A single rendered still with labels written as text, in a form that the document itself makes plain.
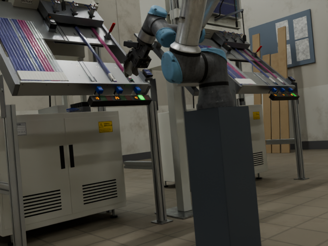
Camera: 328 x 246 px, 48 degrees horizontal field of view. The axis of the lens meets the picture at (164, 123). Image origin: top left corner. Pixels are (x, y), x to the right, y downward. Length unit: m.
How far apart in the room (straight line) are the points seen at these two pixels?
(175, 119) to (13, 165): 0.95
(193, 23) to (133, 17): 5.33
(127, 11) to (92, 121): 4.65
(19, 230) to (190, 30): 1.01
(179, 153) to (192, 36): 0.94
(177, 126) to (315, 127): 3.85
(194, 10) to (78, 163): 1.09
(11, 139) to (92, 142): 0.61
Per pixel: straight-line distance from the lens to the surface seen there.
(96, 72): 1.87
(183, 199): 2.16
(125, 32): 6.46
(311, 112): 5.80
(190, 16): 1.33
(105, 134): 2.13
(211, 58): 1.43
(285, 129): 5.47
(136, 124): 6.26
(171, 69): 1.35
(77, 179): 2.05
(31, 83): 1.62
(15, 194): 1.60
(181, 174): 2.14
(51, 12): 2.13
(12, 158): 1.59
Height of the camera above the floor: 0.49
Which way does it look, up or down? 1 degrees up
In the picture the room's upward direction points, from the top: 5 degrees counter-clockwise
